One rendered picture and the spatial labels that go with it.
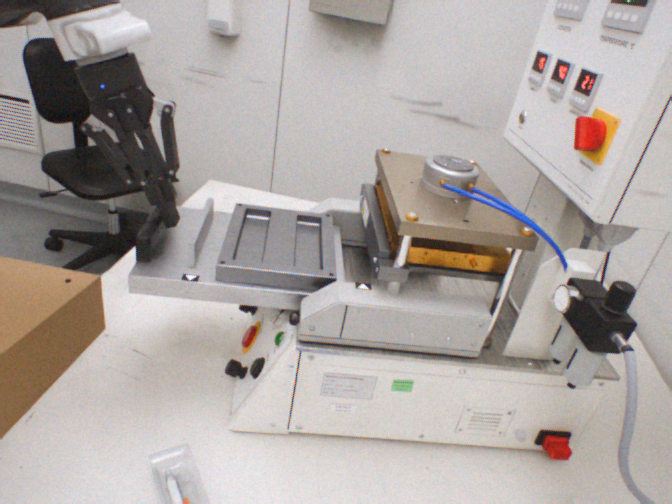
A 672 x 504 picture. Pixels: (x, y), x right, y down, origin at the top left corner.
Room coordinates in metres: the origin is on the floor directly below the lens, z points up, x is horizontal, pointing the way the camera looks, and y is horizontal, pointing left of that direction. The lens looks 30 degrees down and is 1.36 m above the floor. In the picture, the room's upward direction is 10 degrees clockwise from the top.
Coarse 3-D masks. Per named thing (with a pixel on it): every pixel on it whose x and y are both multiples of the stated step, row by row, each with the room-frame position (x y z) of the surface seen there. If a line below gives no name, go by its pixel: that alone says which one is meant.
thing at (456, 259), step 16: (384, 192) 0.76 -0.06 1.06; (384, 208) 0.69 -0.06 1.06; (384, 224) 0.65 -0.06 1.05; (416, 240) 0.61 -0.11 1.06; (432, 240) 0.61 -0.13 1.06; (416, 256) 0.59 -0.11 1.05; (432, 256) 0.59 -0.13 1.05; (448, 256) 0.59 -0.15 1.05; (464, 256) 0.59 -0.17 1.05; (480, 256) 0.60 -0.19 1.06; (496, 256) 0.60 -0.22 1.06; (416, 272) 0.59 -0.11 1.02; (432, 272) 0.59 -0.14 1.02; (448, 272) 0.59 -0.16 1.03; (464, 272) 0.60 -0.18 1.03; (480, 272) 0.60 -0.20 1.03; (496, 272) 0.60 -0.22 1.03
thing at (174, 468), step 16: (176, 448) 0.43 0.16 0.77; (160, 464) 0.41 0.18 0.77; (176, 464) 0.41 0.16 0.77; (192, 464) 0.41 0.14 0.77; (160, 480) 0.38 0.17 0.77; (176, 480) 0.39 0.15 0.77; (192, 480) 0.39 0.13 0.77; (160, 496) 0.36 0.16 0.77; (176, 496) 0.37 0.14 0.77; (192, 496) 0.37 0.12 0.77
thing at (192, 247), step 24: (192, 216) 0.72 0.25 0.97; (216, 216) 0.74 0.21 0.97; (168, 240) 0.63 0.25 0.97; (192, 240) 0.58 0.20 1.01; (216, 240) 0.66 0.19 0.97; (336, 240) 0.73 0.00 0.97; (144, 264) 0.56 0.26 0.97; (168, 264) 0.57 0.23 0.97; (192, 264) 0.57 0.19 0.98; (336, 264) 0.65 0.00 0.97; (144, 288) 0.53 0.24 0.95; (168, 288) 0.54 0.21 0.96; (192, 288) 0.54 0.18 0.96; (216, 288) 0.54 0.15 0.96; (240, 288) 0.55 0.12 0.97; (264, 288) 0.56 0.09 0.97; (288, 288) 0.57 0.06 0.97
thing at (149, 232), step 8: (152, 216) 0.63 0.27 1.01; (160, 216) 0.63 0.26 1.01; (144, 224) 0.60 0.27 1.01; (152, 224) 0.60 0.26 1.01; (160, 224) 0.62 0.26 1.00; (144, 232) 0.58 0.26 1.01; (152, 232) 0.59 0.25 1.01; (160, 232) 0.62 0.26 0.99; (136, 240) 0.57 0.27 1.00; (144, 240) 0.57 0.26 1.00; (152, 240) 0.58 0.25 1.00; (136, 248) 0.56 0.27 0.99; (144, 248) 0.57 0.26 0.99; (136, 256) 0.56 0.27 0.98; (144, 256) 0.57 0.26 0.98; (152, 256) 0.58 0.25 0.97
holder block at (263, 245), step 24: (240, 216) 0.70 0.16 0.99; (264, 216) 0.74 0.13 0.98; (288, 216) 0.74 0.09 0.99; (312, 216) 0.75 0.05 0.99; (240, 240) 0.65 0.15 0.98; (264, 240) 0.67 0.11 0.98; (288, 240) 0.66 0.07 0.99; (312, 240) 0.70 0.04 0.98; (216, 264) 0.56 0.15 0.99; (240, 264) 0.57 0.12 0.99; (264, 264) 0.58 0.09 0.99; (288, 264) 0.59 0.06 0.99; (312, 264) 0.62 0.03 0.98; (312, 288) 0.57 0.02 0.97
